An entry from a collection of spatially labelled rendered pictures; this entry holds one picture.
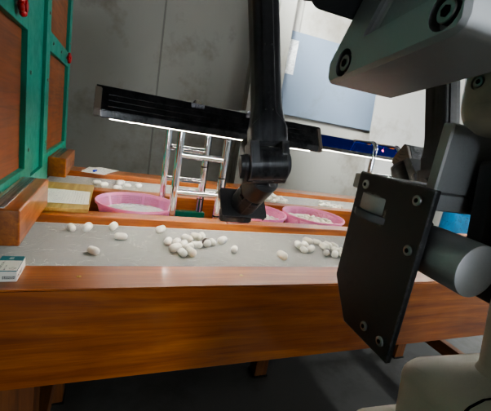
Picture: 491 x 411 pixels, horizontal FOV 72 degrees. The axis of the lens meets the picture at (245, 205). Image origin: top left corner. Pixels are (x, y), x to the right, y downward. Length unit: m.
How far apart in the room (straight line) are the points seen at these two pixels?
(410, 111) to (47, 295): 3.66
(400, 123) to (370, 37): 3.62
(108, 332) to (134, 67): 2.68
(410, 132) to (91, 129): 3.05
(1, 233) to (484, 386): 0.72
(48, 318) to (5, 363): 0.10
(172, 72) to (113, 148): 0.82
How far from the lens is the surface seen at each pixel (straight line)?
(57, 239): 0.93
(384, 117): 3.70
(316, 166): 3.61
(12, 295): 0.65
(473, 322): 1.25
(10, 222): 0.74
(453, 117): 0.80
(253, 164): 0.55
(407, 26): 0.19
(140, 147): 3.15
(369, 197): 0.36
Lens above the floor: 1.07
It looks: 12 degrees down
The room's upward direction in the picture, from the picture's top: 10 degrees clockwise
